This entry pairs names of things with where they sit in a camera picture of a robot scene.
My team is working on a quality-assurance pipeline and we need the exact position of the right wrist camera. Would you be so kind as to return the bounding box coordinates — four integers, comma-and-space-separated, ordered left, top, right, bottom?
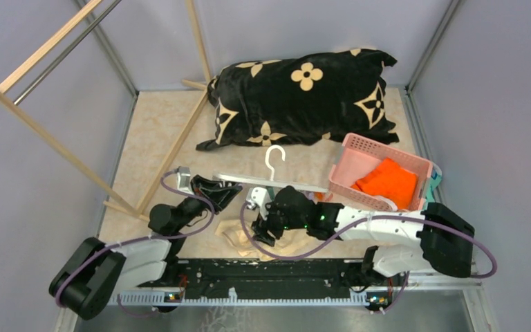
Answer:
245, 187, 272, 220

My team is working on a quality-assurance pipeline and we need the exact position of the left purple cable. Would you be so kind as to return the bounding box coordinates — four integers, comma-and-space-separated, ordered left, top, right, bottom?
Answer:
55, 170, 216, 320

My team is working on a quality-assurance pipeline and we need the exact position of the black floral pillow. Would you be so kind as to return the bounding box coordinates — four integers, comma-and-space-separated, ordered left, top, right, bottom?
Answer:
196, 48, 399, 151

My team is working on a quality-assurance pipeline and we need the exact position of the white clip hanger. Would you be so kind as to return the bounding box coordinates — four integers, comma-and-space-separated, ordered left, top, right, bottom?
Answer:
212, 145, 329, 194

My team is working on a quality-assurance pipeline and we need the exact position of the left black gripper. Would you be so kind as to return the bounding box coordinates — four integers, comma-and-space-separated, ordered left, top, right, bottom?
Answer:
174, 174, 243, 231

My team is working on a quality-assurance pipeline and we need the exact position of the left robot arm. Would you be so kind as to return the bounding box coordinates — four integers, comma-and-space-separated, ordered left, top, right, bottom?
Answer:
48, 169, 243, 320

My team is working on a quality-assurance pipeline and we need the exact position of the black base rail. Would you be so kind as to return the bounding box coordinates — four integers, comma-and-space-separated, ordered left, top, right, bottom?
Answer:
71, 257, 482, 308

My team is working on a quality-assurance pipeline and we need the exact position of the cream boxer underwear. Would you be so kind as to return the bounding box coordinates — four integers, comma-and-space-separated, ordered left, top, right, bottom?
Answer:
215, 219, 320, 261

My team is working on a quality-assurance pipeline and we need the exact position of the pink plastic basket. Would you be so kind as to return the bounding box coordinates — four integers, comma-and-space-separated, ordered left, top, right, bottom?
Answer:
328, 133, 433, 211

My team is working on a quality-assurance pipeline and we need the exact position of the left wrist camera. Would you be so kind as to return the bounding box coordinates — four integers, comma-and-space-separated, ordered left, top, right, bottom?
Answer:
176, 166, 193, 194

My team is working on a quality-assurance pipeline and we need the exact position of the metal rack rod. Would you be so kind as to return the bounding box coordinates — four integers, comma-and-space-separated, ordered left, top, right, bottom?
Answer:
13, 0, 122, 105

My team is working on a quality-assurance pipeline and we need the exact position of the wooden drying rack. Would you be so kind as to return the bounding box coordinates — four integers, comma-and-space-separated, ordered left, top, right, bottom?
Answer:
0, 1, 199, 225

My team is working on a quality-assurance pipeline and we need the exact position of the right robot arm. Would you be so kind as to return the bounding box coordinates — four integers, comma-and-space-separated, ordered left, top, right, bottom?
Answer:
245, 186, 475, 285

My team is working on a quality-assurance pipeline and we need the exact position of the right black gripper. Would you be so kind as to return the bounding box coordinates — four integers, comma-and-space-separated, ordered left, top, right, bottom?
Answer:
252, 199, 308, 245

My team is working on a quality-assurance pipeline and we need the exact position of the orange underwear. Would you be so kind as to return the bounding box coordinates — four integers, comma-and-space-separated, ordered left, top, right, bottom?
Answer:
351, 158, 418, 210

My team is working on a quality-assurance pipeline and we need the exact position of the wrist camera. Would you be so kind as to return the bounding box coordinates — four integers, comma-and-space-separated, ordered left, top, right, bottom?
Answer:
245, 187, 272, 220
176, 166, 193, 194

